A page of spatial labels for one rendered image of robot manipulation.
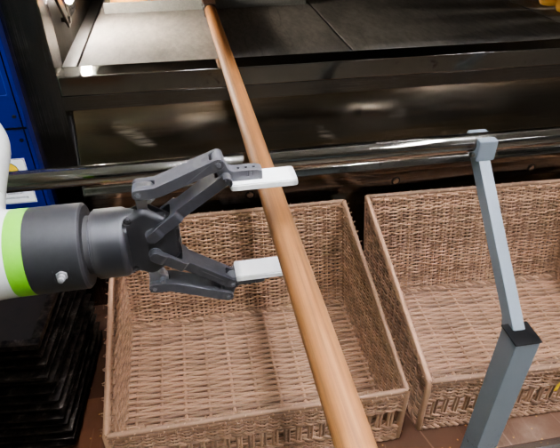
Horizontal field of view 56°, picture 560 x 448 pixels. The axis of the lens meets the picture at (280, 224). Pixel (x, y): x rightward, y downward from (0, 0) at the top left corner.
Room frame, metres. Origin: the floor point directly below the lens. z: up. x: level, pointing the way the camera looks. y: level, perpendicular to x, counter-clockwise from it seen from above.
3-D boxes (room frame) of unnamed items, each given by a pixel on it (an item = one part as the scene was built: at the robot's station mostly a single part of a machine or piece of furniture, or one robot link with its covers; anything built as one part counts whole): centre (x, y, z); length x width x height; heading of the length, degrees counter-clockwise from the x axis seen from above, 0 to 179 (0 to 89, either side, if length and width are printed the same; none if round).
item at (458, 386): (0.90, -0.51, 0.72); 0.56 x 0.49 x 0.28; 99
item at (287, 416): (0.79, 0.07, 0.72); 0.56 x 0.49 x 0.28; 100
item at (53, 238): (0.44, 0.23, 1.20); 0.12 x 0.06 x 0.09; 11
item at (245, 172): (0.47, 0.04, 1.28); 0.05 x 0.01 x 0.03; 101
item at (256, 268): (0.48, 0.02, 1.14); 0.07 x 0.03 x 0.01; 101
